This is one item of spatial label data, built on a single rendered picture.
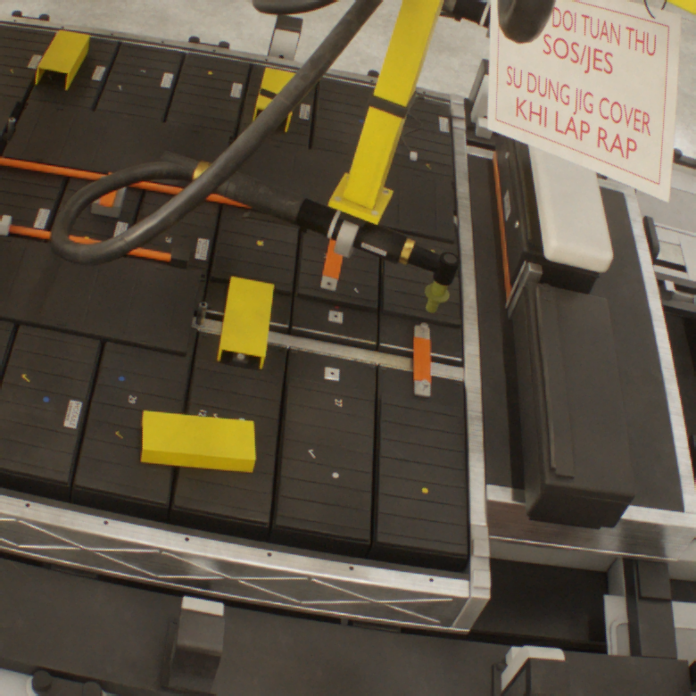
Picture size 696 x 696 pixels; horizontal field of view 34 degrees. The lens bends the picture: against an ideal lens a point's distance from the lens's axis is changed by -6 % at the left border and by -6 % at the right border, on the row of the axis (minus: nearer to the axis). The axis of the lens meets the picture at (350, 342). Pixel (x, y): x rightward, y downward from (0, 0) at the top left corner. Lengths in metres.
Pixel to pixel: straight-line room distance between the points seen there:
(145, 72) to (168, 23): 2.14
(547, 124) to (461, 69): 3.23
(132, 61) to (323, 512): 1.13
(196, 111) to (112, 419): 0.79
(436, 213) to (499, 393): 0.41
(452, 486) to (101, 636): 0.57
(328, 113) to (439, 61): 2.34
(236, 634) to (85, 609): 0.22
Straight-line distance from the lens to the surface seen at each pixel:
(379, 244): 1.87
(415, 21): 1.65
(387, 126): 1.75
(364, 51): 4.63
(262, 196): 1.90
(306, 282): 2.00
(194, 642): 1.53
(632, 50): 1.36
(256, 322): 1.88
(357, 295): 2.00
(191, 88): 2.39
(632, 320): 2.21
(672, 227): 2.78
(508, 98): 1.54
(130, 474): 1.68
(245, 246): 2.03
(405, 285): 2.05
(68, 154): 2.17
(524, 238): 2.09
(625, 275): 2.31
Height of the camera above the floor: 2.34
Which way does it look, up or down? 44 degrees down
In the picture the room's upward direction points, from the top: 18 degrees clockwise
